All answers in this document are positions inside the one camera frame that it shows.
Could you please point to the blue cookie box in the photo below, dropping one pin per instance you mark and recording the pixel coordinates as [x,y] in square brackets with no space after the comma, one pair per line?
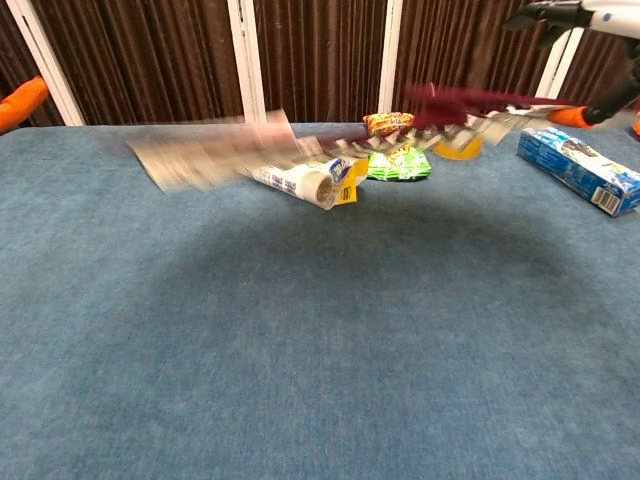
[580,167]

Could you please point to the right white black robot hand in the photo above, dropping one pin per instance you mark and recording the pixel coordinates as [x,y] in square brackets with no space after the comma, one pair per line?
[560,12]

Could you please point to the white yellow snack packet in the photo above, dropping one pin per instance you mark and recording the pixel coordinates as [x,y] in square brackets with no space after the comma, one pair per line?
[305,182]

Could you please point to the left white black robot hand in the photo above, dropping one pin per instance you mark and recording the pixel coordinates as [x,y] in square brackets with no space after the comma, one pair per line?
[20,102]

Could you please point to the blue felt table mat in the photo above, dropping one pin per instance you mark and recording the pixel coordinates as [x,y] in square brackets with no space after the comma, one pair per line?
[320,325]

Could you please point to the white metal frame post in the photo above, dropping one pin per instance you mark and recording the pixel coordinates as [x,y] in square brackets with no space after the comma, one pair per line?
[247,60]
[560,70]
[391,50]
[45,65]

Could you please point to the yellow packing tape roll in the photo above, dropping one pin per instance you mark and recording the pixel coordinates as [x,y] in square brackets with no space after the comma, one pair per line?
[457,152]

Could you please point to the green orange snack packet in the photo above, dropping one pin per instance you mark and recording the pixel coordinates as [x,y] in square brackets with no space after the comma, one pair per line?
[400,167]

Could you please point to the red ribbed paper folding fan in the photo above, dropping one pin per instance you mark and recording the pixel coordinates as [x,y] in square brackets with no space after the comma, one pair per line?
[200,160]

